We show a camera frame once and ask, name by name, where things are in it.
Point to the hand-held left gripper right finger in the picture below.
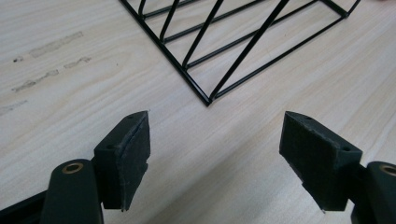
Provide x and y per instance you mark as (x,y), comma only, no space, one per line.
(317,161)

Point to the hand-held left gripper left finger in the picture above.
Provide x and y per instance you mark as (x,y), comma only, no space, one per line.
(124,168)

